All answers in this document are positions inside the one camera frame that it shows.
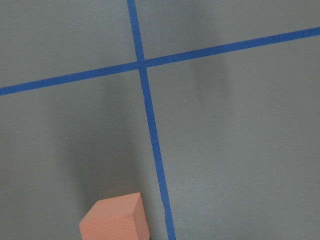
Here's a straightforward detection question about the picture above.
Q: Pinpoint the orange foam block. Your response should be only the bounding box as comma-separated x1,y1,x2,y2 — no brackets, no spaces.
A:
79,192,151,240

